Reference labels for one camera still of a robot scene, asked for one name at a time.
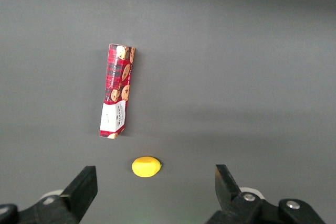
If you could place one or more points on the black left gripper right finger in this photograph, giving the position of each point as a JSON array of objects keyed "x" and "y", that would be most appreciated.
[{"x": 231, "y": 195}]

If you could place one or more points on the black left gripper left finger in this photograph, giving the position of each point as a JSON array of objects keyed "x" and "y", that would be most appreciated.
[{"x": 78, "y": 195}]

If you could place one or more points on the yellow lemon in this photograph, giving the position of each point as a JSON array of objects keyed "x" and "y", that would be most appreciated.
[{"x": 146, "y": 166}]

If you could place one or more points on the red tartan cookie box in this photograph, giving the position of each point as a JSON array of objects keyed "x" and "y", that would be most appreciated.
[{"x": 116, "y": 90}]

